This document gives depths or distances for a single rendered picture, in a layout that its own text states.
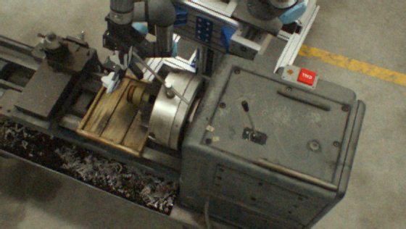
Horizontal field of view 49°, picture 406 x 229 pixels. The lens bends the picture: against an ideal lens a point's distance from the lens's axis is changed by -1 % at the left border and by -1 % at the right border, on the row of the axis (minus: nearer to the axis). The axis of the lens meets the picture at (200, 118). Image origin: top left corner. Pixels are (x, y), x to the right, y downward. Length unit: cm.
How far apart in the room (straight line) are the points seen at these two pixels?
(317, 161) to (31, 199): 188
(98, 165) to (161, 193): 34
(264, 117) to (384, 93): 192
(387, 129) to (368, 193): 51
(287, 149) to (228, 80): 35
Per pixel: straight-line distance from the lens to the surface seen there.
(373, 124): 330
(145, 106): 181
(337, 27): 368
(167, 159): 196
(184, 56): 303
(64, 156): 237
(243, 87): 169
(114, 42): 150
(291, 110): 168
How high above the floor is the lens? 268
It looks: 62 degrees down
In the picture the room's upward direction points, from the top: 6 degrees clockwise
